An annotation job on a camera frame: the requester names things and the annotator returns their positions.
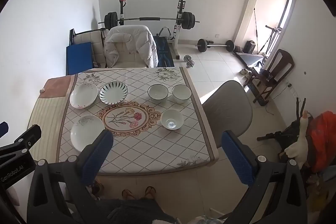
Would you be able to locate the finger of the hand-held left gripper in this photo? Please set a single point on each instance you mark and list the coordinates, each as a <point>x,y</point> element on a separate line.
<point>3,129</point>
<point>29,137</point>

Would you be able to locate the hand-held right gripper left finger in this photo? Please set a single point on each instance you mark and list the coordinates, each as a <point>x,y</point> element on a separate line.
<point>97,153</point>

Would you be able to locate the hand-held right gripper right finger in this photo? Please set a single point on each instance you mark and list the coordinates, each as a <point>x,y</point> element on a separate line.
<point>238,158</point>

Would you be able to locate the white plate grey floral rim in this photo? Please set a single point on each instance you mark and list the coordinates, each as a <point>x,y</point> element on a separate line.
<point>85,132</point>

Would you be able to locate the pink speckled white plate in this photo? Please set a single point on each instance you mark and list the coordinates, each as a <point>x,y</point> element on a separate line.
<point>82,96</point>

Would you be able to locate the blue leaf pattern plate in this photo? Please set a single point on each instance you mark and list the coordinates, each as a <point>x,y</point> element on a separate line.
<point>113,92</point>

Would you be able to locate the plain white bowl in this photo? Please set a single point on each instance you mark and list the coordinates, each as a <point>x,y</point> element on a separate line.
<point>171,119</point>

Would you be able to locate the short barbell black plates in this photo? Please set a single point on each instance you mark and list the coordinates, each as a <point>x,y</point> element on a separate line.
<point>202,45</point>

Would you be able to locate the long barbell black plates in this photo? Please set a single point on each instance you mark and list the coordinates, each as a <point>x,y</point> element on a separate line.
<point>187,20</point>

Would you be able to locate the beige striped cloth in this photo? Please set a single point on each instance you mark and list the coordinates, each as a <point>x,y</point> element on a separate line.
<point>47,121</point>

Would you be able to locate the brown slipper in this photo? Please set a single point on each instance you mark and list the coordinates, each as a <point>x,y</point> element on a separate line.
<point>96,187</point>

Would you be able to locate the floral printed tablecloth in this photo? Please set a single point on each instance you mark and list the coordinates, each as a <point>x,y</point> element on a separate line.
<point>147,146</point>

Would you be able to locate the grey chair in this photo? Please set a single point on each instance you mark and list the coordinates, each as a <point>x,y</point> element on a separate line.
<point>226,108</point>

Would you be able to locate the person's left foot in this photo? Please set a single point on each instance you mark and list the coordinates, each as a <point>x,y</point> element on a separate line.
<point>128,194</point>

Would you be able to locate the person's foot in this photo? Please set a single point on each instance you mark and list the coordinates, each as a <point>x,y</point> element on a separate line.
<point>150,191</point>
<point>128,194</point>

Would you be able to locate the white duck plush toy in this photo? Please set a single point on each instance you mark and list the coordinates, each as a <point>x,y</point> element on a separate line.
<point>298,148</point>

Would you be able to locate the person's right foot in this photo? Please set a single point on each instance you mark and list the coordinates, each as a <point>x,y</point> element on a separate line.
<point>150,191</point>

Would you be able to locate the person's dark trousers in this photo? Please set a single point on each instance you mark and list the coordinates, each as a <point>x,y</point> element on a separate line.
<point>134,212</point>

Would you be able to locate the dark-rimmed pale bowl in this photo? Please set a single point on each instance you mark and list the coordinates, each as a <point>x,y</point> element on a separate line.
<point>181,93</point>
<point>157,92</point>

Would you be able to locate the orange bag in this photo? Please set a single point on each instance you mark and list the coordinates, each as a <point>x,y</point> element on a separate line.
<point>323,134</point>

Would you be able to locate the blue folded mat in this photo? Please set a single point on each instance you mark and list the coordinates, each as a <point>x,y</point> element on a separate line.
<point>78,58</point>

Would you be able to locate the cream armchair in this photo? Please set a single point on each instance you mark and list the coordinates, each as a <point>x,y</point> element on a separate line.
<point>126,59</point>

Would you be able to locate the treadmill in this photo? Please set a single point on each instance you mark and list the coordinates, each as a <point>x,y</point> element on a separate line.
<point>249,57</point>

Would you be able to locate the chrome dumbbell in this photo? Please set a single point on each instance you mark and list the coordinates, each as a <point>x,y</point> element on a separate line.
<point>187,58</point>
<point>190,64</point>

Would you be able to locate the dark wooden chair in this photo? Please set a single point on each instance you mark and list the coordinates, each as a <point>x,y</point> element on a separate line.
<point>282,61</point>

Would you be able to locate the cream padded folding chair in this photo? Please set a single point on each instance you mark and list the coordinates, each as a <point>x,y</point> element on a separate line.
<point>93,41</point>

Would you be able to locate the black cylindrical appliance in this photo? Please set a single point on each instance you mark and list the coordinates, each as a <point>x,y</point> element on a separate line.
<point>250,46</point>

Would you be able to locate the white down jacket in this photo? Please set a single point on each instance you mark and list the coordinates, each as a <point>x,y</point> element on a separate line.
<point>136,39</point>

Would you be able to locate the blue patterned bench pad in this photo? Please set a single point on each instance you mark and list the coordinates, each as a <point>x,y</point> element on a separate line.
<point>164,52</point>

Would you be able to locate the weight bench rack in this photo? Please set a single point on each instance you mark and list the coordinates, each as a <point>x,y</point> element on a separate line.
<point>179,29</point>

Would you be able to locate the black metal frame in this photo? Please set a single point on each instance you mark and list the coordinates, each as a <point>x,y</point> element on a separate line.
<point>286,133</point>

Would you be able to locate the door frame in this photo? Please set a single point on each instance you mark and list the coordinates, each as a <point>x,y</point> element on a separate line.
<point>252,3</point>

